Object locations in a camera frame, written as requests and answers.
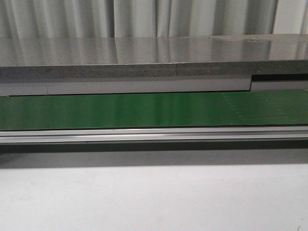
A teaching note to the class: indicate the green conveyor belt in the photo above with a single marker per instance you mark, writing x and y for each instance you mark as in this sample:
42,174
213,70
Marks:
186,109

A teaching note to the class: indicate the grey stone countertop slab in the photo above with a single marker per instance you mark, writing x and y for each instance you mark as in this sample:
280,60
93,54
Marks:
65,59

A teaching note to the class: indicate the aluminium conveyor side rail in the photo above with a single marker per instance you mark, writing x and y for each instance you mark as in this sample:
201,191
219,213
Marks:
154,134

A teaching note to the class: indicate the grey cabinet front panel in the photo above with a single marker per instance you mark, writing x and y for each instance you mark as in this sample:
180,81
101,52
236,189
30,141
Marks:
151,84

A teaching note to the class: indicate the white pleated curtain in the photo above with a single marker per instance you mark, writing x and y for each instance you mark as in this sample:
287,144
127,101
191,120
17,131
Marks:
150,18

